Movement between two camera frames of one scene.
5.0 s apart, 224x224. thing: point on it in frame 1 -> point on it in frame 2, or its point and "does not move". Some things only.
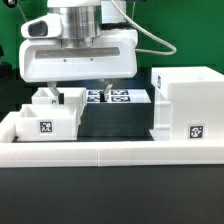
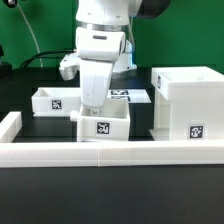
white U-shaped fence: (113, 153) does not move
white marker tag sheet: (119, 96) does not move
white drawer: (72, 96) does not move
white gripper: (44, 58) -> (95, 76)
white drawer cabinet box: (188, 104) does not move
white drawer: (48, 122) -> (110, 122)
